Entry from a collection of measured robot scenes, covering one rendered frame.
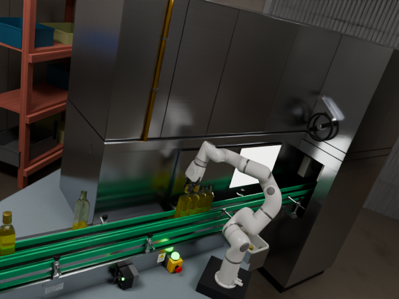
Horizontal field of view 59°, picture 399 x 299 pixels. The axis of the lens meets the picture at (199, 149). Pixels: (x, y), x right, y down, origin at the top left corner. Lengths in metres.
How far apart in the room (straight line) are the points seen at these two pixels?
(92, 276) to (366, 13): 4.20
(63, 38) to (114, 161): 2.20
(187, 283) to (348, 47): 1.85
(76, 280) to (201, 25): 1.36
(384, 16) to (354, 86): 2.40
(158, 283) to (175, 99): 0.98
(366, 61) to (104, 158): 1.77
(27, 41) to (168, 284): 2.30
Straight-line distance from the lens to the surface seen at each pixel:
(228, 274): 1.96
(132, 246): 1.89
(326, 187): 2.79
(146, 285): 1.98
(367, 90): 2.60
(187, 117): 2.00
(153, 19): 1.71
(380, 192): 5.47
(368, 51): 2.63
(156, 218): 2.10
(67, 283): 1.85
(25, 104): 3.53
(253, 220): 1.83
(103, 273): 1.90
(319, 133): 2.77
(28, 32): 3.36
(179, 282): 2.03
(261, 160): 2.58
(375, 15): 4.96
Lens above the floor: 2.17
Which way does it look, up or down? 24 degrees down
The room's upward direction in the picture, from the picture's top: 15 degrees clockwise
